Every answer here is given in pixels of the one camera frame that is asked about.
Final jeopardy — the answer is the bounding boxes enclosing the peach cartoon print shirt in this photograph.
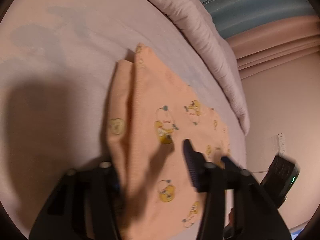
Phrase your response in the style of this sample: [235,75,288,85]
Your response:
[106,44,231,239]

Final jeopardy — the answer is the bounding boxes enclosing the right hand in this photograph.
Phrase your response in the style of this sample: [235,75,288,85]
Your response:
[225,208,234,229]

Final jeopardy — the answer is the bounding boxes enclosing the colourful patterned floor mat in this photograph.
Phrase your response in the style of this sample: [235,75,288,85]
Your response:
[290,227,304,240]

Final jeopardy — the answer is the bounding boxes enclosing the grey bed sheet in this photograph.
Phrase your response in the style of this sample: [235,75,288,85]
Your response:
[1,0,246,236]

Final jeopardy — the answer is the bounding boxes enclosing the beige pink curtain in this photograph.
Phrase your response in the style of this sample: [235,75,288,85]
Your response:
[227,15,319,80]

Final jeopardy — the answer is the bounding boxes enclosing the teal curtain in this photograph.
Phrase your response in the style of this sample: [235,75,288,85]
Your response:
[200,0,316,39]

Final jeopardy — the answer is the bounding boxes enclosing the white fluffy duvet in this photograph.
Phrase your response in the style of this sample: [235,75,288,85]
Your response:
[148,0,250,134]

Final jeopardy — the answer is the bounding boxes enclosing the black camera box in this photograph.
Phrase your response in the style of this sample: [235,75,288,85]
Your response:
[260,153,300,208]

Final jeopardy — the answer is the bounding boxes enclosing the white wall socket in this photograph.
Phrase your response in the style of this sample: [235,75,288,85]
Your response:
[277,133,286,154]

